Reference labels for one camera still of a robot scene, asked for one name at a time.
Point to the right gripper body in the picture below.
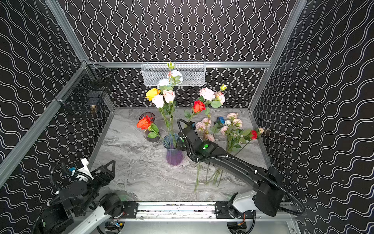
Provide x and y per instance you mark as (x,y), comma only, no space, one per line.
(180,146)

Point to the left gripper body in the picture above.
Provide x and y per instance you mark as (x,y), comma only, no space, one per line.
(102,174)

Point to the blue purple glass vase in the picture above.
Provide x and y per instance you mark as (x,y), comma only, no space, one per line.
(174,156)

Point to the dark pink glass vase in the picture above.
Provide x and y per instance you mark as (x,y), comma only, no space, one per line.
(147,131)

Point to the large red rose stem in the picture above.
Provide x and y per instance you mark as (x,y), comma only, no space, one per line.
(198,107)

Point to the orange red rose stem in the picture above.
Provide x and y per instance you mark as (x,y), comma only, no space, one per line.
(146,124)

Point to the pink rosebud stem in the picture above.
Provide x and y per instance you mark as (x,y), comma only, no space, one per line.
(169,95)

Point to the pink peony spray stem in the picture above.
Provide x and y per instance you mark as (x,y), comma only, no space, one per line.
(214,99)

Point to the cream white rose stem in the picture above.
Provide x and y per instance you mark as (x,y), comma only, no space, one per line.
(158,102)

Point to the yellow rose stem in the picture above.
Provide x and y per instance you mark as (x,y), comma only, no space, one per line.
(153,92)

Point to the white flower stem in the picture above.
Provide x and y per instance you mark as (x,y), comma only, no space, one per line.
(173,79)

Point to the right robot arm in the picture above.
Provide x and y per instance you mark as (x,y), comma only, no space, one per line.
(263,195)

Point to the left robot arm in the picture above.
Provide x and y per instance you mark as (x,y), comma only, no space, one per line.
(77,198)

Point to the pink spray with red bud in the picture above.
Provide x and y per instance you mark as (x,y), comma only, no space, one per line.
(237,138)

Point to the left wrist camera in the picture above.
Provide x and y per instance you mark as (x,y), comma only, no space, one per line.
(81,166)

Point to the white mesh wall basket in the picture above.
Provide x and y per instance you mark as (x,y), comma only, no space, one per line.
(194,72)

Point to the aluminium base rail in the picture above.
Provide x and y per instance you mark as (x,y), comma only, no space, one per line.
(188,211)

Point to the black wire wall basket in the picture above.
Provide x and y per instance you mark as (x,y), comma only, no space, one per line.
(86,97)

